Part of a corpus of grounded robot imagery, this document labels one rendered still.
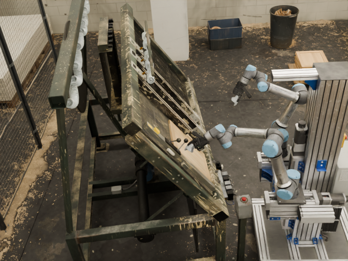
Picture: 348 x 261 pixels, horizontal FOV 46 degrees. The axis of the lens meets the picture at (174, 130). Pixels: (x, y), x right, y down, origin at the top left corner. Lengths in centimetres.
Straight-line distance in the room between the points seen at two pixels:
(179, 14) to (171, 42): 54
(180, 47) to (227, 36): 92
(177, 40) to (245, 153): 274
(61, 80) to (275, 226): 259
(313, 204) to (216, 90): 345
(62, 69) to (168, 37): 445
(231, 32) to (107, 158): 349
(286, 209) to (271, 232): 77
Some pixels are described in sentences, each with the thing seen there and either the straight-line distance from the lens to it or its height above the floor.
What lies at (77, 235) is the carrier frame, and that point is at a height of 79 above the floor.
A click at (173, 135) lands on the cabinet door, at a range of 350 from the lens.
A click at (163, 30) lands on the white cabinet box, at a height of 59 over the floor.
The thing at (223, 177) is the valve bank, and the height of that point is 76.
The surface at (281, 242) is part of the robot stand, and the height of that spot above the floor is 21.
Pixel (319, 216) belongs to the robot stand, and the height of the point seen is 95.
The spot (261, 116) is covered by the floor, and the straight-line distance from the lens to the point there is 600.
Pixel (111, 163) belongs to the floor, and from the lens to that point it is 537.
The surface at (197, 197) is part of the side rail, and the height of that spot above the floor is 110.
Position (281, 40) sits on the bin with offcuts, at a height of 16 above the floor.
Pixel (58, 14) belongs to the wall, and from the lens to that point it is 898.
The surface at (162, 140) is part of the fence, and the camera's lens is 318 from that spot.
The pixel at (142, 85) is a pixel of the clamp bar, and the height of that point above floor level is 172.
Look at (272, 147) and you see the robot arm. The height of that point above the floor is 164.
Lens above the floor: 356
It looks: 38 degrees down
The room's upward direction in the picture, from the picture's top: 5 degrees counter-clockwise
